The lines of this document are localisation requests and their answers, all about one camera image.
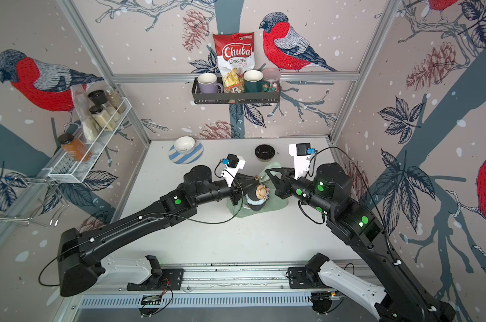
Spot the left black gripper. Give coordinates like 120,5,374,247
193,172,259,207

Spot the dark plush doll keychain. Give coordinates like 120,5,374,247
246,184,270,211

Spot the green corduroy bag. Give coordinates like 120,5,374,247
227,162,288,217

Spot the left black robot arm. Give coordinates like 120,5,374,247
57,165,259,297

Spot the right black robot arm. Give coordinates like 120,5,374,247
266,163,456,321

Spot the red Chuba chips bag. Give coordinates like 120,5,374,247
213,32,255,93

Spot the clear plastic zip bag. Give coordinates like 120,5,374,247
71,85,101,143

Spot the black small bowl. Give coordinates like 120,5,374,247
254,144,276,162

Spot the blue striped saucer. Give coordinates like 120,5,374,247
169,141,204,164

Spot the white small bowl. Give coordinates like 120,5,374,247
174,136,196,154

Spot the green mug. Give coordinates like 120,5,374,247
244,70,264,93

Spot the purple mug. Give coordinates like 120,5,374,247
197,72,224,94

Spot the pink lidded candy jar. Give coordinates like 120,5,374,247
262,67,280,93

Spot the beige spice jar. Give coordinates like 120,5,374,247
89,105,115,131

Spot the far brown spice jar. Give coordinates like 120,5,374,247
104,87,126,114

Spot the black lid spice jar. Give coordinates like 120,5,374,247
87,90,121,122

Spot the orange spice bottle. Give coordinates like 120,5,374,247
57,133,92,162

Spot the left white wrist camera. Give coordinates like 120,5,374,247
222,154,246,187

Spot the dark metal wall shelf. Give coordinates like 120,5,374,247
191,77,282,104

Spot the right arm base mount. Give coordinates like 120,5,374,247
285,253,336,289

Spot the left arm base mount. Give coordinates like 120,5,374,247
126,255,185,292

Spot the white wire spice rack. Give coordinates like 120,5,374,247
48,97,132,183

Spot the metal wire hook rack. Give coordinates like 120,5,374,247
0,173,70,228

